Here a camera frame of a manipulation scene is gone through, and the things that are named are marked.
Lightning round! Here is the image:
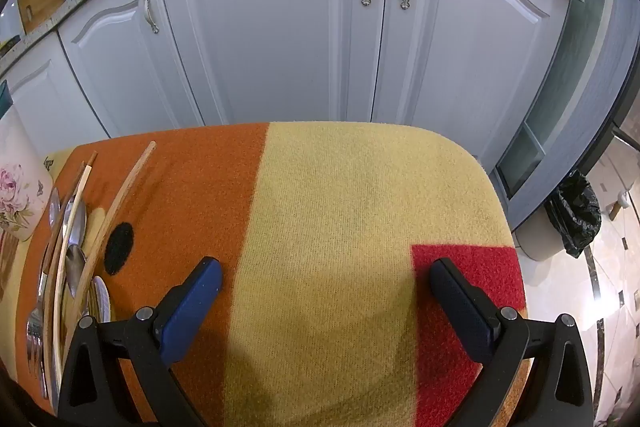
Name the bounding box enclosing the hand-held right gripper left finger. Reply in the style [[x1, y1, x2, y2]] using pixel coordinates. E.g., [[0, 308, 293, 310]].
[[57, 257, 223, 427]]

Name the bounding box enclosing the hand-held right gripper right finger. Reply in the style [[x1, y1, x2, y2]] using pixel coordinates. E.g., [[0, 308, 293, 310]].
[[430, 257, 593, 427]]

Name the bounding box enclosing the silver spoon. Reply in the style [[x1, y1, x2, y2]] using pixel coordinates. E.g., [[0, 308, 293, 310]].
[[69, 197, 88, 248], [66, 244, 87, 300], [90, 276, 112, 325], [48, 188, 62, 230]]

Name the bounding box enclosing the light brown wooden chopstick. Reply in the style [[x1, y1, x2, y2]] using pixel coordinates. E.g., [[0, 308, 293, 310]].
[[62, 141, 157, 353]]

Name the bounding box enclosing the pale wooden chopstick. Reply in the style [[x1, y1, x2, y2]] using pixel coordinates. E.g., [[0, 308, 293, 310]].
[[52, 163, 93, 395]]

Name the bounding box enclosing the gold fork dark handle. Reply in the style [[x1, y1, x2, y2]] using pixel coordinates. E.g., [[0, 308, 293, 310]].
[[26, 274, 50, 400]]

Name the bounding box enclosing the floral utensil holder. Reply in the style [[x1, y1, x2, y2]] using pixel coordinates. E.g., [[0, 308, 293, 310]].
[[0, 79, 55, 242]]

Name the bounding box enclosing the grey trash bin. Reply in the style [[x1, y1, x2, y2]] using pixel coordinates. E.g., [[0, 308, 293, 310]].
[[515, 202, 576, 263]]

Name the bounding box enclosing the black trash bag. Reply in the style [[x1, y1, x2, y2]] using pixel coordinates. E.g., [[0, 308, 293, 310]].
[[544, 170, 601, 258]]

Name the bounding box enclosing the printed blanket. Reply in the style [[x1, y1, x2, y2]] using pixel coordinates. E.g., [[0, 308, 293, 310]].
[[0, 121, 531, 427]]

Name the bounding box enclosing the glass door cabinet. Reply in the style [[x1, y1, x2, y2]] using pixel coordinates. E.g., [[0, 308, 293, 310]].
[[492, 0, 640, 230]]

